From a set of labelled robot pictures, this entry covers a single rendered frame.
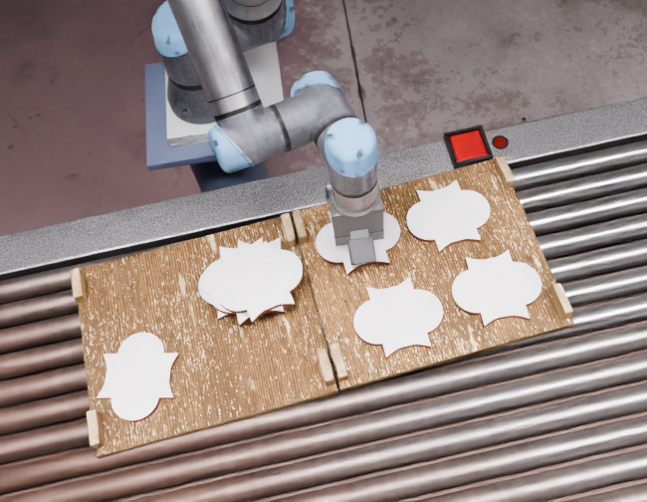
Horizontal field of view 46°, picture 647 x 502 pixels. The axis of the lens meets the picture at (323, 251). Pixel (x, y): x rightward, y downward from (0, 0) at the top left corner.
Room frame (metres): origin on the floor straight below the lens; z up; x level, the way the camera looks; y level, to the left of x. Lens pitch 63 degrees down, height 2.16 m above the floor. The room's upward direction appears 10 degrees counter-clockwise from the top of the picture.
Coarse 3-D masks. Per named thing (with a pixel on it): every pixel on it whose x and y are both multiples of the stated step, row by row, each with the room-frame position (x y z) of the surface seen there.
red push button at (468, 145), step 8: (456, 136) 0.82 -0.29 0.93; (464, 136) 0.82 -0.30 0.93; (472, 136) 0.82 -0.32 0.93; (480, 136) 0.81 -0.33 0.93; (456, 144) 0.80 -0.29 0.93; (464, 144) 0.80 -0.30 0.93; (472, 144) 0.80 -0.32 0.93; (480, 144) 0.79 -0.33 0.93; (456, 152) 0.79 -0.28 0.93; (464, 152) 0.78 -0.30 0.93; (472, 152) 0.78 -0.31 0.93; (480, 152) 0.78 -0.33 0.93
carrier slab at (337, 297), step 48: (384, 192) 0.72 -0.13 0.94; (480, 192) 0.69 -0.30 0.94; (528, 240) 0.58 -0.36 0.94; (336, 288) 0.55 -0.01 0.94; (384, 288) 0.53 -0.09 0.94; (432, 288) 0.52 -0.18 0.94; (336, 336) 0.46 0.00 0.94; (432, 336) 0.43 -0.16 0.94; (480, 336) 0.42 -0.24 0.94; (528, 336) 0.40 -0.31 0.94
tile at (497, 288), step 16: (464, 272) 0.53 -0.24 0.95; (480, 272) 0.53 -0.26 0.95; (496, 272) 0.52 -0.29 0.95; (512, 272) 0.52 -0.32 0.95; (528, 272) 0.51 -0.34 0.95; (464, 288) 0.50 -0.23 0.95; (480, 288) 0.50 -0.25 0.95; (496, 288) 0.49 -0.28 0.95; (512, 288) 0.49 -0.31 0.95; (528, 288) 0.48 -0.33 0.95; (464, 304) 0.47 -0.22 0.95; (480, 304) 0.47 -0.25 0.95; (496, 304) 0.46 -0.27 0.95; (512, 304) 0.46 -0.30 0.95; (528, 304) 0.45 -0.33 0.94; (496, 320) 0.44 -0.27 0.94; (528, 320) 0.43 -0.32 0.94
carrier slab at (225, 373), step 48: (192, 240) 0.69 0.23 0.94; (240, 240) 0.67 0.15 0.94; (96, 288) 0.62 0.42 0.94; (144, 288) 0.61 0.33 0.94; (192, 288) 0.59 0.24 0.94; (96, 336) 0.53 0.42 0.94; (192, 336) 0.50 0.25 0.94; (240, 336) 0.49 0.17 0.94; (288, 336) 0.47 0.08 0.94; (96, 384) 0.44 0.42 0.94; (192, 384) 0.41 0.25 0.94; (240, 384) 0.40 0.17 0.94; (288, 384) 0.39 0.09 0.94; (144, 432) 0.35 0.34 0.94; (192, 432) 0.34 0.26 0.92
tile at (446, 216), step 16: (416, 192) 0.71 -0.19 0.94; (432, 192) 0.70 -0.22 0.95; (448, 192) 0.69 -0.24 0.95; (464, 192) 0.69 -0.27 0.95; (416, 208) 0.67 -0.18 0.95; (432, 208) 0.67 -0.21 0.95; (448, 208) 0.66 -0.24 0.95; (464, 208) 0.65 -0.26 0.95; (480, 208) 0.65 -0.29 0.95; (416, 224) 0.64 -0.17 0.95; (432, 224) 0.63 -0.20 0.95; (448, 224) 0.63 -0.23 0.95; (464, 224) 0.62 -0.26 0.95; (480, 224) 0.62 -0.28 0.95; (432, 240) 0.60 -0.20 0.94; (448, 240) 0.60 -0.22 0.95; (464, 240) 0.59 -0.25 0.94; (480, 240) 0.59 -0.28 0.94
